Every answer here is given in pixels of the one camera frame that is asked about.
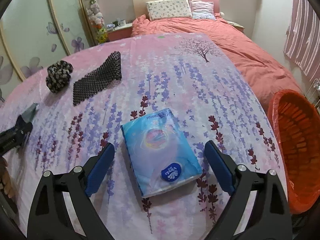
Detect stacked plush toys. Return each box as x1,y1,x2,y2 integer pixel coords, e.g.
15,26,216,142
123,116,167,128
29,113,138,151
86,0,107,44

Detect black beaded mat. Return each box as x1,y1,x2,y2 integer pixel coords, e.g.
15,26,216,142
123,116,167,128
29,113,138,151
73,51,122,106

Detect pink striped curtain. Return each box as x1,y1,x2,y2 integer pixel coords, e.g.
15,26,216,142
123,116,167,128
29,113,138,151
284,0,319,81

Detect pink white left nightstand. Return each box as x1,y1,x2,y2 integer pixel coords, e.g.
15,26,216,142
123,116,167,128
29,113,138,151
108,23,132,42

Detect pink floral table cloth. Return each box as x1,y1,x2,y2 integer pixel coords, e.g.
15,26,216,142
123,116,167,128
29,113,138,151
1,34,285,239

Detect blue cracker bag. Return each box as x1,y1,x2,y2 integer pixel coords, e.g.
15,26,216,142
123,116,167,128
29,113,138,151
21,103,38,123

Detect orange plastic trash basket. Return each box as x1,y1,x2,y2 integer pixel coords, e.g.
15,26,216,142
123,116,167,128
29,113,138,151
267,89,320,214

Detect bed with coral duvet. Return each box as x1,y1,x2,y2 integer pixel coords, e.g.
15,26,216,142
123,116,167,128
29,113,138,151
132,15,302,111

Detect black white scrunchie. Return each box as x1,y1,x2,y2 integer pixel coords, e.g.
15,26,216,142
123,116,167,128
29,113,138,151
46,60,73,93

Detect sliding floral wardrobe door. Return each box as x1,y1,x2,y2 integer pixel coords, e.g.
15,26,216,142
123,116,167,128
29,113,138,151
1,0,93,103

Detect blue tissue pack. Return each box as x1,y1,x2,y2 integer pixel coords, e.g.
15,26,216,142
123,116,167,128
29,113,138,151
121,108,202,198

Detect pink striped pillow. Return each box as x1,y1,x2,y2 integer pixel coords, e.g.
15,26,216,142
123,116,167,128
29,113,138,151
189,0,216,20

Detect right nightstand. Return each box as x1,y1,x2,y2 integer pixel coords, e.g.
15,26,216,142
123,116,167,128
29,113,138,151
227,21,245,33

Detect white floral pillow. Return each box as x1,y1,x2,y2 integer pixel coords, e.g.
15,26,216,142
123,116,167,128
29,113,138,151
146,0,192,21

